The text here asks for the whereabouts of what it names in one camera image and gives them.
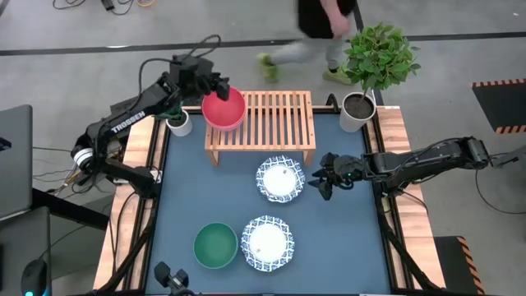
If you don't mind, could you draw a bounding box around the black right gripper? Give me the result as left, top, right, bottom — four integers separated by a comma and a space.
307, 152, 367, 202

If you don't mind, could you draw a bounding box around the black computer mouse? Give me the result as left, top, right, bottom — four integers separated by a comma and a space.
20, 257, 49, 296

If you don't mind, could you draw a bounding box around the wooden slatted shelf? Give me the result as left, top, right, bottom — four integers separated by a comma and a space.
204, 90, 317, 167

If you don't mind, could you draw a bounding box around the pink plastic bowl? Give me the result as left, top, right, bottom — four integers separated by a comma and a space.
201, 86, 247, 132

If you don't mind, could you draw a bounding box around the black metal frame strut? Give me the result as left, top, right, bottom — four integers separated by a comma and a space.
376, 192, 441, 294
97, 192, 159, 294

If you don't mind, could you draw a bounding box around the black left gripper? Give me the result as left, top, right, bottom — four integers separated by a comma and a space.
180, 55, 232, 102

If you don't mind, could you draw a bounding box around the green plastic bowl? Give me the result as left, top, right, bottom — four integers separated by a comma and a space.
192, 222, 239, 271

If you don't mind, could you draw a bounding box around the person's hand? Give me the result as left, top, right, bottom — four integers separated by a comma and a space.
328, 16, 351, 40

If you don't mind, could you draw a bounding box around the black desk beam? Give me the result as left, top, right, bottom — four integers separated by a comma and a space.
31, 187, 110, 230

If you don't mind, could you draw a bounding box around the grey desk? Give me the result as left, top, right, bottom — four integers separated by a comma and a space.
0, 205, 53, 296

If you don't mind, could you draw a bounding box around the grey metal bracket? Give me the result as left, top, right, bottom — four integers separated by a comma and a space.
491, 146, 526, 169

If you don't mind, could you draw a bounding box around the grey laptop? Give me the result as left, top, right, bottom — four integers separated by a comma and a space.
0, 104, 34, 221

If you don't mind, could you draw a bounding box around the black floor cable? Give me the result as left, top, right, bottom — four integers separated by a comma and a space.
474, 166, 526, 215
52, 0, 137, 16

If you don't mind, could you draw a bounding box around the black cable loop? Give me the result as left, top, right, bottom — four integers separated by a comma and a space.
325, 93, 341, 113

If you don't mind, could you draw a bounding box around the small white plant pot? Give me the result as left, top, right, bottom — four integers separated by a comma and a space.
165, 109, 193, 137

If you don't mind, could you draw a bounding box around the large white plant pot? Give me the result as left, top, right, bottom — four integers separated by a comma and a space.
339, 91, 377, 134

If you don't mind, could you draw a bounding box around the leafy green tree plant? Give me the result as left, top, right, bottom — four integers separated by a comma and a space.
343, 22, 422, 104

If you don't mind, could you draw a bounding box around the black hazard-striped floor mat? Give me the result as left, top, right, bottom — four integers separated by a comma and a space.
470, 78, 526, 135
433, 235, 486, 296

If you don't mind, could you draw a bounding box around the blue patterned paper bowl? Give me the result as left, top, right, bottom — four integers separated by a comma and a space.
239, 214, 296, 273
255, 155, 307, 204

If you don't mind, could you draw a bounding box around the person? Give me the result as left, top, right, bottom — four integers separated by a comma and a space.
256, 0, 359, 86

